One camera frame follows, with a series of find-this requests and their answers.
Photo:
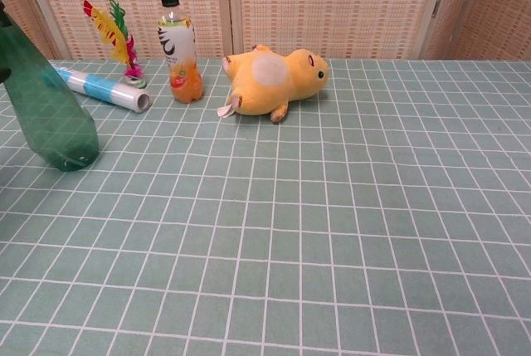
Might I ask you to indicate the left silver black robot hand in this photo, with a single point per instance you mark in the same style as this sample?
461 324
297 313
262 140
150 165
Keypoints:
3 75

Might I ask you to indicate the colourful feather shuttlecock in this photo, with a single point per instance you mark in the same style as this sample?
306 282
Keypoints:
118 42

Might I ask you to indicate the blue white plastic wrap roll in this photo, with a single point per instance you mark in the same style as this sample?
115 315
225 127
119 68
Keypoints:
108 90

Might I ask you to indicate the green checked tablecloth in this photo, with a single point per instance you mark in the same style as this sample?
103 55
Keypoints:
332 227

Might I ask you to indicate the orange drink bottle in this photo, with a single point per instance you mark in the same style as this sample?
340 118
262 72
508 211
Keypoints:
186 82

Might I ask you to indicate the green plastic bottle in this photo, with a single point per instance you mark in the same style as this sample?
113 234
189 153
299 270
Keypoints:
50 115

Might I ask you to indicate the metal screen hinge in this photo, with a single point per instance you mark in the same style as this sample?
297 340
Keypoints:
436 6

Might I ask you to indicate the yellow plush duck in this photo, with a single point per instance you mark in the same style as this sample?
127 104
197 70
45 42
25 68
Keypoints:
269 90

